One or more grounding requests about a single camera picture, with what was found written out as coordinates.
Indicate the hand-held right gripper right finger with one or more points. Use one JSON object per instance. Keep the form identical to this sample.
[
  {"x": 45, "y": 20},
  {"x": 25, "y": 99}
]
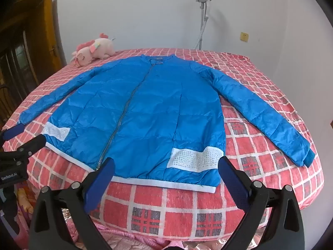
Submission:
[{"x": 234, "y": 185}]

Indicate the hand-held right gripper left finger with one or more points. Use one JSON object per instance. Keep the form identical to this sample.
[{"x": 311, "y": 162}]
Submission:
[{"x": 100, "y": 181}]

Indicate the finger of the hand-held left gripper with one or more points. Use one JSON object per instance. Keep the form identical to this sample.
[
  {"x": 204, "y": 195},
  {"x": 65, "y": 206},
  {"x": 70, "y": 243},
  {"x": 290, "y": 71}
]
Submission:
[
  {"x": 14, "y": 131},
  {"x": 31, "y": 145}
]

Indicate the blue puffer jacket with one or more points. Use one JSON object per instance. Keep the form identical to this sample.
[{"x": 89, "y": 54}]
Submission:
[{"x": 156, "y": 109}]

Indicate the wooden door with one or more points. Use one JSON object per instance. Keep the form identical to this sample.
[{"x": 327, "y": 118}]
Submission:
[{"x": 28, "y": 57}]

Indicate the red plaid blanket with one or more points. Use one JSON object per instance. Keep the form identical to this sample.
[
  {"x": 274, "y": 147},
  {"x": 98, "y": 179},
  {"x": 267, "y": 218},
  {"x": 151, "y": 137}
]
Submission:
[{"x": 260, "y": 83}]

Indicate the pink plush toy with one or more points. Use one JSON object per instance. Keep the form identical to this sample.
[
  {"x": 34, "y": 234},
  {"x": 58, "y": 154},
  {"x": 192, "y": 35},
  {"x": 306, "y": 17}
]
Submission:
[{"x": 96, "y": 48}]

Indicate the yellow wall socket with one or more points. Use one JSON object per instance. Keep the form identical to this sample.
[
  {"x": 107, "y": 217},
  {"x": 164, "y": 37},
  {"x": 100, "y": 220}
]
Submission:
[{"x": 243, "y": 36}]

